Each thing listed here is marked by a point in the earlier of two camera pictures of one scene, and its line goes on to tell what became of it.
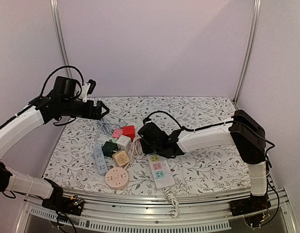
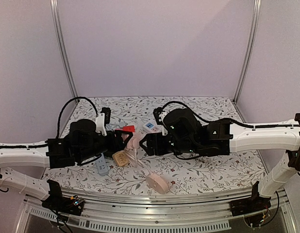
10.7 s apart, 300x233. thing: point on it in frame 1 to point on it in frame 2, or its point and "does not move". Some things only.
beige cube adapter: (121, 158) does not move
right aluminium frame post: (250, 45) does not move
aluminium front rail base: (164, 211) does not move
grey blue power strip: (101, 161) does not move
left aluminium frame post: (58, 27) does not move
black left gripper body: (88, 113) to (113, 146)
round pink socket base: (116, 177) to (157, 182)
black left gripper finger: (108, 110) to (120, 132)
